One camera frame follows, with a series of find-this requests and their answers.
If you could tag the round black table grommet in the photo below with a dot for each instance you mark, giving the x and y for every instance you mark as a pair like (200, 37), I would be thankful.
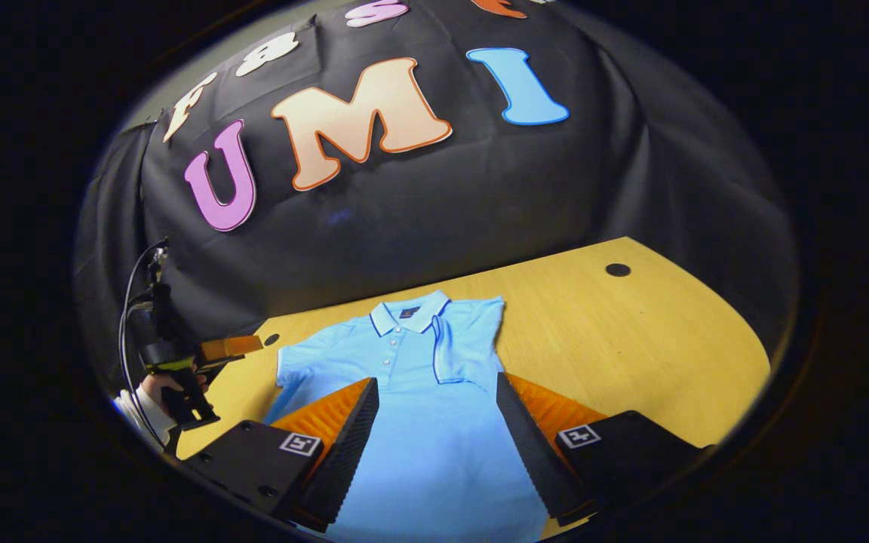
(271, 339)
(618, 269)

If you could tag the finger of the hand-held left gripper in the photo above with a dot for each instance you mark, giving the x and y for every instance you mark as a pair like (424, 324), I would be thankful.
(231, 348)

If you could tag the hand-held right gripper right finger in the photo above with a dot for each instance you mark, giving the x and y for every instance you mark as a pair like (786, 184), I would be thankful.
(532, 441)

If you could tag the light blue polo T-shirt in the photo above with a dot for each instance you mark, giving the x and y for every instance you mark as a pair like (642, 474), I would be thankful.
(419, 407)

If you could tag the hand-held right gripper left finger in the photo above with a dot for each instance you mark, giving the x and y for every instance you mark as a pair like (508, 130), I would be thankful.
(348, 445)

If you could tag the black backdrop cloth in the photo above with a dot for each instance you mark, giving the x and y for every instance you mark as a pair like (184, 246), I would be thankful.
(434, 211)

